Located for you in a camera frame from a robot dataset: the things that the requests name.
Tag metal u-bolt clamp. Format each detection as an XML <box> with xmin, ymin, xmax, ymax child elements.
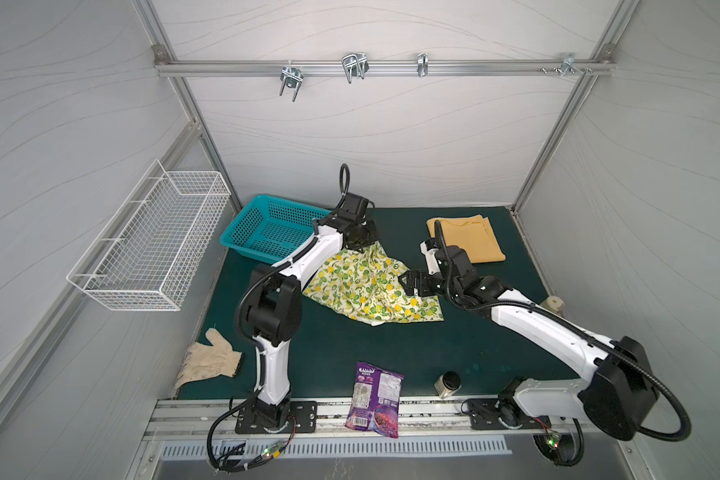
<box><xmin>279</xmin><ymin>65</ymin><xmax>304</xmax><ymax>102</ymax></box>
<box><xmin>341</xmin><ymin>52</ymin><xmax>369</xmax><ymax>84</ymax></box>

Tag green floral skirt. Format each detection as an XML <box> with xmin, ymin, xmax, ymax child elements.
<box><xmin>303</xmin><ymin>242</ymin><xmax>444</xmax><ymax>326</ymax></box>

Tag yellow skirt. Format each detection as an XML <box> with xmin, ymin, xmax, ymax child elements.
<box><xmin>426</xmin><ymin>215</ymin><xmax>506</xmax><ymax>264</ymax></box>

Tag small black-lidded jar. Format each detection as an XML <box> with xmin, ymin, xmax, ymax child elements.
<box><xmin>434</xmin><ymin>371</ymin><xmax>462</xmax><ymax>399</ymax></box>

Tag white wire basket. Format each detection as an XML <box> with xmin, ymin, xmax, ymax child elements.
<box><xmin>66</xmin><ymin>160</ymin><xmax>230</xmax><ymax>312</ymax></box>

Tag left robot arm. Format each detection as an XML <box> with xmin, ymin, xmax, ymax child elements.
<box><xmin>206</xmin><ymin>164</ymin><xmax>378</xmax><ymax>474</ymax></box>

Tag green table mat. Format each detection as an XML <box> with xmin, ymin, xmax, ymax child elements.
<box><xmin>176</xmin><ymin>207</ymin><xmax>575</xmax><ymax>400</ymax></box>

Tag teal plastic basket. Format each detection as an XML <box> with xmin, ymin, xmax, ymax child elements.
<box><xmin>220</xmin><ymin>195</ymin><xmax>329</xmax><ymax>264</ymax></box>

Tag purple snack bag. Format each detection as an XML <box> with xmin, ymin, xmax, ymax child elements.
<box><xmin>345</xmin><ymin>362</ymin><xmax>404</xmax><ymax>439</ymax></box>

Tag beige work glove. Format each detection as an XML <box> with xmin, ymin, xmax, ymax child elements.
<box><xmin>174</xmin><ymin>328</ymin><xmax>243</xmax><ymax>390</ymax></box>

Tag metal corner bracket bolts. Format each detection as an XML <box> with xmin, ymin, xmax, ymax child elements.
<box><xmin>539</xmin><ymin>53</ymin><xmax>594</xmax><ymax>78</ymax></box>

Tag metal clamp right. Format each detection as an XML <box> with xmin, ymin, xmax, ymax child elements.
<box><xmin>417</xmin><ymin>53</ymin><xmax>429</xmax><ymax>78</ymax></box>

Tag metal u-bolt clamp left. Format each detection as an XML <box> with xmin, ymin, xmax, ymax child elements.
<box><xmin>279</xmin><ymin>65</ymin><xmax>304</xmax><ymax>102</ymax></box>

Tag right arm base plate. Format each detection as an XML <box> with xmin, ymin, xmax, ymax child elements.
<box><xmin>460</xmin><ymin>398</ymin><xmax>547</xmax><ymax>431</ymax></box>

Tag small white bottle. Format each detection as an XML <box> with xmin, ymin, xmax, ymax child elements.
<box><xmin>541</xmin><ymin>295</ymin><xmax>565</xmax><ymax>315</ymax></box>

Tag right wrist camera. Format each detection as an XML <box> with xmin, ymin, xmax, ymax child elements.
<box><xmin>420</xmin><ymin>239</ymin><xmax>441</xmax><ymax>275</ymax></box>

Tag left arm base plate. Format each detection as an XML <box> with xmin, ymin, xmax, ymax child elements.
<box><xmin>235</xmin><ymin>399</ymin><xmax>317</xmax><ymax>435</ymax></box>

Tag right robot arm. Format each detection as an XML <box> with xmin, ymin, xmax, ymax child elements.
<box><xmin>398</xmin><ymin>225</ymin><xmax>692</xmax><ymax>442</ymax></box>

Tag metal u-bolt clamp middle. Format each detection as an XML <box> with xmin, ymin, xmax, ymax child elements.
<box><xmin>341</xmin><ymin>52</ymin><xmax>369</xmax><ymax>84</ymax></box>

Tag aluminium cross bar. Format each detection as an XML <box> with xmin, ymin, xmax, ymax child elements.
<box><xmin>156</xmin><ymin>57</ymin><xmax>617</xmax><ymax>78</ymax></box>

